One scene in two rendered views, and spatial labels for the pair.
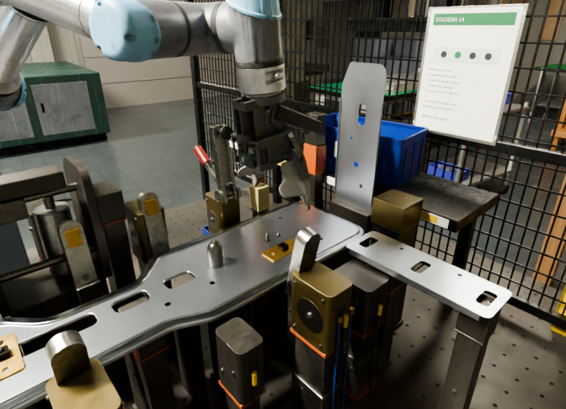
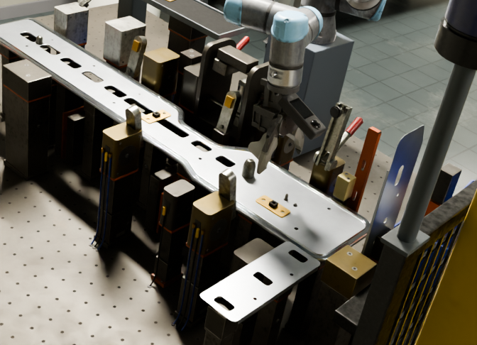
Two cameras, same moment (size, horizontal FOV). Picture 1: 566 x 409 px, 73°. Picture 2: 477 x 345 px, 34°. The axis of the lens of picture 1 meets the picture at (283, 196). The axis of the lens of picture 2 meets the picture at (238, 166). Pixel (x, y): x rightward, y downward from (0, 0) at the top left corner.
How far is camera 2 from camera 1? 1.61 m
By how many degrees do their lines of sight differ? 68
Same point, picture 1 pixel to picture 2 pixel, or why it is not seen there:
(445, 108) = not seen: outside the picture
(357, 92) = (409, 154)
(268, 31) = (274, 45)
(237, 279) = not seen: hidden behind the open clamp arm
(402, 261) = (269, 269)
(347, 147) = (396, 202)
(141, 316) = (188, 150)
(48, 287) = not seen: hidden behind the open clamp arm
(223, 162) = (333, 135)
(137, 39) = (226, 15)
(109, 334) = (173, 142)
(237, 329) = (184, 187)
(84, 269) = (223, 122)
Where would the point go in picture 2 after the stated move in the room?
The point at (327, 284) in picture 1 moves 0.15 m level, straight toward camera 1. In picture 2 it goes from (206, 204) to (140, 194)
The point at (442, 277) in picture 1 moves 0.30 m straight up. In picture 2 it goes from (249, 287) to (275, 166)
